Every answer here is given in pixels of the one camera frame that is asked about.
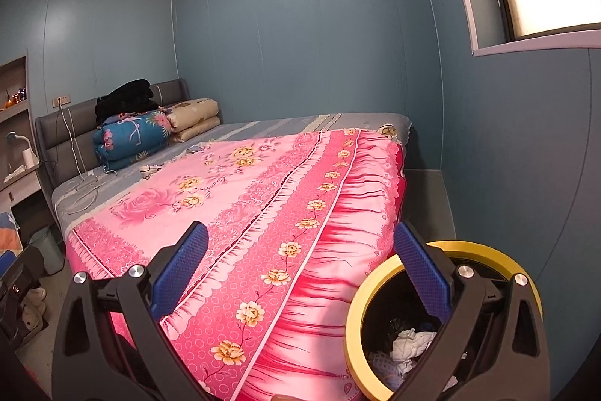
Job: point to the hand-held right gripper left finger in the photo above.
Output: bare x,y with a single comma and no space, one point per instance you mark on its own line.
181,274

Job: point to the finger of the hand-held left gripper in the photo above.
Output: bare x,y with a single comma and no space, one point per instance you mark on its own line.
5,261

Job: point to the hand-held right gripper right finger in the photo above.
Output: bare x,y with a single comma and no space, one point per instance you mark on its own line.
422,274

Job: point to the black yellow-rimmed waste bin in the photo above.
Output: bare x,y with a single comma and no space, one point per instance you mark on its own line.
357,326

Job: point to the white shoes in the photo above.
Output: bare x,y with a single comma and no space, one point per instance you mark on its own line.
35,295

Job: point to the orange blue cloth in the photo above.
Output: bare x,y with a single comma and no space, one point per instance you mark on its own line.
9,236

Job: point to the pale green floor bin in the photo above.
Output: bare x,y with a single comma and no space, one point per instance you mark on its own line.
49,250

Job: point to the white cup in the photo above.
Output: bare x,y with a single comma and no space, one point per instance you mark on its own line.
27,157

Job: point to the white desk lamp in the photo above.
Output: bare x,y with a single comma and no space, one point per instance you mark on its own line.
11,137

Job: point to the pink floral blanket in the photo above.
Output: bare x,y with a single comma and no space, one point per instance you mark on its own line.
281,175

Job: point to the blue floral folded quilt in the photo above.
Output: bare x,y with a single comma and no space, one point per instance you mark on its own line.
131,133

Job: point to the grey upholstered bed headboard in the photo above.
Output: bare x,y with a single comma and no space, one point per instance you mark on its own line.
70,124

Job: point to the white bedside shelf unit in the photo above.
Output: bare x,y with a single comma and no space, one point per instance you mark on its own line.
21,109

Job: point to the beige pillows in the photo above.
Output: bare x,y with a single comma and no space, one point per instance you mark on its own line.
195,112

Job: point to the small orange purple ornaments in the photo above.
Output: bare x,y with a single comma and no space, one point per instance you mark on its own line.
19,94

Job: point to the grey striped bed sheet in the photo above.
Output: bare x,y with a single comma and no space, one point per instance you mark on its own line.
281,124

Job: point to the black folded clothes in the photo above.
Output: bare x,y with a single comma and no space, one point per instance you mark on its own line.
126,98

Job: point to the white wall socket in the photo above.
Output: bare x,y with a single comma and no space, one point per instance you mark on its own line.
61,101

